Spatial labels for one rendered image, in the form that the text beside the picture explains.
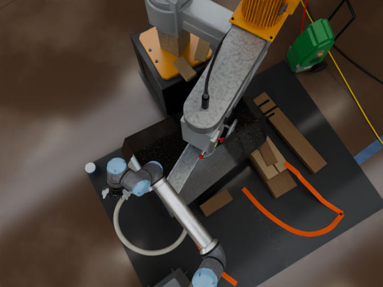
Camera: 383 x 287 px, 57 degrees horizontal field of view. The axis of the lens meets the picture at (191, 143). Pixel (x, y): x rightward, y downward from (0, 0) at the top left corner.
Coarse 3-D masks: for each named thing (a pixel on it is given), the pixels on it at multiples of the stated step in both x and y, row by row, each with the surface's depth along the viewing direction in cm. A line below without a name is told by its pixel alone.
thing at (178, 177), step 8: (184, 152) 244; (192, 152) 248; (200, 152) 248; (184, 160) 247; (192, 160) 247; (176, 168) 245; (184, 168) 245; (192, 168) 241; (168, 176) 239; (176, 176) 243; (184, 176) 243; (176, 184) 242; (184, 184) 242
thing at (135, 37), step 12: (132, 36) 308; (144, 60) 302; (144, 72) 353; (156, 72) 299; (156, 84) 308; (168, 84) 296; (180, 84) 304; (192, 84) 320; (156, 96) 361; (168, 96) 314; (180, 96) 330; (168, 108) 339; (180, 108) 357
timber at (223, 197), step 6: (222, 192) 332; (228, 192) 332; (216, 198) 331; (222, 198) 331; (228, 198) 331; (204, 204) 330; (210, 204) 330; (216, 204) 329; (222, 204) 329; (204, 210) 328; (210, 210) 328; (216, 210) 331
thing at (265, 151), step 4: (264, 144) 336; (268, 144) 336; (260, 148) 335; (264, 148) 335; (268, 148) 334; (260, 152) 334; (264, 152) 334; (268, 152) 333; (272, 152) 333; (264, 156) 332; (268, 156) 332; (272, 156) 332; (264, 160) 332; (268, 160) 331; (272, 160) 331; (276, 160) 331; (268, 164) 330; (272, 164) 330
